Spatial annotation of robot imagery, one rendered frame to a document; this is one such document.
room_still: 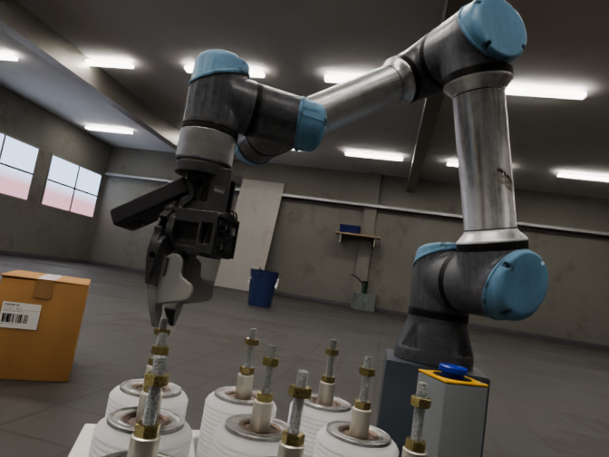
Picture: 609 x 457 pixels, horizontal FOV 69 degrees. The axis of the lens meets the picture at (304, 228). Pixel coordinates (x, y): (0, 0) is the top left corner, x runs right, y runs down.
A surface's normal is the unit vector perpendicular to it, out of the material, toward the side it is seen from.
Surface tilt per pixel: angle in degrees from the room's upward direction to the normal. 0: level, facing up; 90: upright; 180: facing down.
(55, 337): 90
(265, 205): 76
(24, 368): 89
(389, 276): 90
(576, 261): 90
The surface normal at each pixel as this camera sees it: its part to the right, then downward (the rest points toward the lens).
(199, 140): -0.04, -0.14
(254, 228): -0.13, -0.38
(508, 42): 0.36, -0.23
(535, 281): 0.38, 0.08
